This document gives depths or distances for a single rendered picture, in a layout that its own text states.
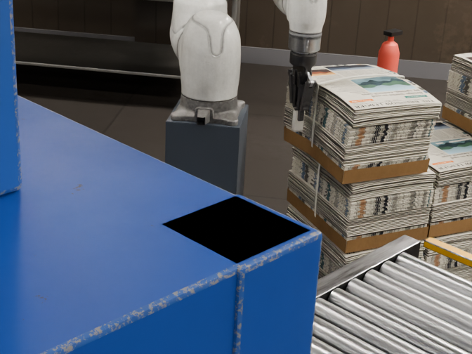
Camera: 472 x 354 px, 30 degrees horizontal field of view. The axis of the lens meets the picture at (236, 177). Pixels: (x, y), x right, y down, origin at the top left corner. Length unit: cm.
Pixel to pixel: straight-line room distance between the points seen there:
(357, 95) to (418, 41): 402
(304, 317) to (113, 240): 14
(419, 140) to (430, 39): 394
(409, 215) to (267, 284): 211
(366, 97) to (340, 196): 31
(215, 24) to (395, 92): 56
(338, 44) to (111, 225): 590
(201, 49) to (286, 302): 176
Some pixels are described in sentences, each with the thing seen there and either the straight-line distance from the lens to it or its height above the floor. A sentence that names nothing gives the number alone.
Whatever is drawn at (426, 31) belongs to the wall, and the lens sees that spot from 644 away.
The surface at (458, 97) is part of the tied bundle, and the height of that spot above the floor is 93.
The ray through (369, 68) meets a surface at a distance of 273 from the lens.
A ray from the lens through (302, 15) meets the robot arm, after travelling 240.
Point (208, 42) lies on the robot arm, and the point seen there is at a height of 122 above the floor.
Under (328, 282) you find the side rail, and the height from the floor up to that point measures 80.
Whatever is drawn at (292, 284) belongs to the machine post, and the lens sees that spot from 58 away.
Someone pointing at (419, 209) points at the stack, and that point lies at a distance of 266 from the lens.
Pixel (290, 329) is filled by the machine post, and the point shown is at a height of 149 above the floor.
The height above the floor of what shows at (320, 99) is 103.
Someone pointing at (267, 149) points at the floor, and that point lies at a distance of 492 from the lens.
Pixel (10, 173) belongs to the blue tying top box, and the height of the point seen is 157.
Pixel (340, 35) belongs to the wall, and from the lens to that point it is 643.
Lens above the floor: 181
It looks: 24 degrees down
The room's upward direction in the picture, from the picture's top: 3 degrees clockwise
